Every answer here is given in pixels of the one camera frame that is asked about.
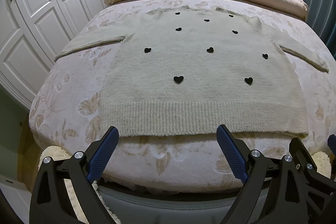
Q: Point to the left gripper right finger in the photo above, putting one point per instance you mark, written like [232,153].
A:
[285,199]

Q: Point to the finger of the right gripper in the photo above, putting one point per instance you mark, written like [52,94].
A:
[331,142]

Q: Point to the cream fluffy rug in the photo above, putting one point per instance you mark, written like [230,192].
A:
[55,158]

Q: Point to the cream sweater with black hearts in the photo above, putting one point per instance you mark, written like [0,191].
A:
[181,71]

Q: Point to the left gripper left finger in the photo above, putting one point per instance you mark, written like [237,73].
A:
[50,202]

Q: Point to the white panelled wardrobe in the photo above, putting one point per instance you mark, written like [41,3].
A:
[33,32]

